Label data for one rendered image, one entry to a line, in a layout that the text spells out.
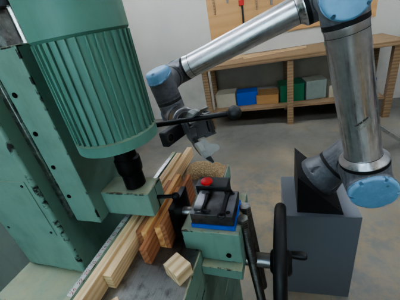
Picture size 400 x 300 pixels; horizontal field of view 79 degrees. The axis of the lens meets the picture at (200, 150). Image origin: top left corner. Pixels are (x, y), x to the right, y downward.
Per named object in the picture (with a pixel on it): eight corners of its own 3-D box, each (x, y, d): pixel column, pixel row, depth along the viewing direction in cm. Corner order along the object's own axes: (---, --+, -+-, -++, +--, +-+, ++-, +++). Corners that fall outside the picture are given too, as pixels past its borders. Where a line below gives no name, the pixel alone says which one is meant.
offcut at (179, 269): (180, 261, 55) (176, 251, 54) (193, 272, 52) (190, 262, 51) (166, 274, 53) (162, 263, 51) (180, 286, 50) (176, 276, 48)
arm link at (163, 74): (152, 68, 91) (165, 98, 96) (138, 76, 81) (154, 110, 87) (174, 59, 87) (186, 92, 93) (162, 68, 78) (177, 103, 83)
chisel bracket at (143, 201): (156, 221, 61) (147, 194, 57) (110, 217, 65) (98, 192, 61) (168, 202, 67) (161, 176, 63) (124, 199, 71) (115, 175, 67)
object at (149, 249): (152, 264, 56) (146, 250, 53) (144, 263, 56) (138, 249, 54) (184, 197, 75) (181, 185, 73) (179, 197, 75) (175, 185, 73)
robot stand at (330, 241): (282, 246, 159) (280, 176, 133) (333, 248, 150) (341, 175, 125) (286, 291, 133) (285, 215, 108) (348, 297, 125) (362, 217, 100)
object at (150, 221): (152, 249, 60) (146, 232, 57) (147, 247, 60) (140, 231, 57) (184, 188, 79) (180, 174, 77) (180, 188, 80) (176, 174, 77)
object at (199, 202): (235, 231, 52) (232, 212, 50) (187, 227, 56) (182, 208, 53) (243, 192, 63) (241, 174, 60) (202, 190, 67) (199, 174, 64)
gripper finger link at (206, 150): (228, 155, 68) (211, 131, 72) (209, 163, 67) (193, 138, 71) (227, 161, 71) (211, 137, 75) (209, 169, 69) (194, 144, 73)
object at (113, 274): (116, 288, 52) (110, 277, 50) (109, 287, 53) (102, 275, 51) (193, 155, 97) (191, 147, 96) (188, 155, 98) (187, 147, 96)
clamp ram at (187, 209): (204, 240, 59) (197, 211, 54) (175, 236, 61) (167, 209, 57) (212, 213, 66) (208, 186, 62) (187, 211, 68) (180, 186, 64)
